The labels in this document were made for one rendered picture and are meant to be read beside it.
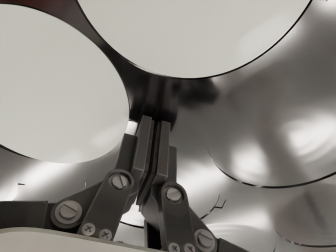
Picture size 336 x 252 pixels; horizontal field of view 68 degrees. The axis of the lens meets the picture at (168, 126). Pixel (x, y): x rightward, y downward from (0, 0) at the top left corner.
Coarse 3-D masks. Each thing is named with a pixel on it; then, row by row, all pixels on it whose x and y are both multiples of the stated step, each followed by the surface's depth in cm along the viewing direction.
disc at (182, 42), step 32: (96, 0) 10; (128, 0) 10; (160, 0) 10; (192, 0) 10; (224, 0) 10; (256, 0) 10; (288, 0) 10; (128, 32) 11; (160, 32) 11; (192, 32) 11; (224, 32) 11; (256, 32) 11; (160, 64) 12; (192, 64) 12; (224, 64) 12
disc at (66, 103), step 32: (0, 32) 11; (32, 32) 11; (64, 32) 11; (0, 64) 12; (32, 64) 12; (64, 64) 12; (96, 64) 12; (0, 96) 14; (32, 96) 14; (64, 96) 13; (96, 96) 13; (0, 128) 15; (32, 128) 15; (64, 128) 15; (96, 128) 15; (64, 160) 17
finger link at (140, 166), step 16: (144, 128) 13; (128, 144) 13; (144, 144) 12; (128, 160) 12; (144, 160) 11; (144, 176) 11; (80, 192) 10; (96, 192) 10; (64, 208) 9; (80, 208) 9; (128, 208) 11; (64, 224) 9; (80, 224) 9
